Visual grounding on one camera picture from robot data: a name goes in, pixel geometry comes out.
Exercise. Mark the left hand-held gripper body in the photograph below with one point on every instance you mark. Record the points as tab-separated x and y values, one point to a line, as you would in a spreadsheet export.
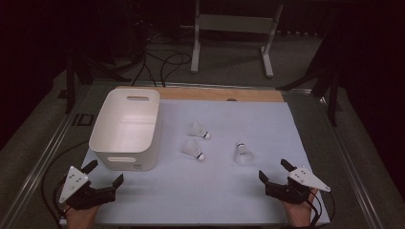
83	195

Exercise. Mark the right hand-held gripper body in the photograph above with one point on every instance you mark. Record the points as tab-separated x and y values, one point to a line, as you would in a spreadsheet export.
286	191

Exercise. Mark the white shuttlecock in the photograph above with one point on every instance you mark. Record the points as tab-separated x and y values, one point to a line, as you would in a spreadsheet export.
192	149
243	156
199	130

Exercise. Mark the white plastic bin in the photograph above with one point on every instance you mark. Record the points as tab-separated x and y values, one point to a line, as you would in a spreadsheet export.
127	127

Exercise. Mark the person's left hand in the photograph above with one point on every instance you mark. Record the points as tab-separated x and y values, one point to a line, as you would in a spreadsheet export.
81	219

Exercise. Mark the person's right hand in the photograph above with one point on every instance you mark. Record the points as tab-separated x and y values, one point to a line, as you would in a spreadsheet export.
301	214

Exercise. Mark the black floor socket plate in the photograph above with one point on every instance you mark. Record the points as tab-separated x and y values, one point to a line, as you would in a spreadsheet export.
82	119

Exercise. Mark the light blue table mat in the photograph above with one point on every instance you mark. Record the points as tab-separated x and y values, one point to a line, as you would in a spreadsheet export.
254	127

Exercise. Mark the black stand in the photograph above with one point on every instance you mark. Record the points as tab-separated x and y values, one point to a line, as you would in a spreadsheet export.
70	89
333	101

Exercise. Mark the white metal stand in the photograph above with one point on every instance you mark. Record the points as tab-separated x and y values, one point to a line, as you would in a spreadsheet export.
235	24

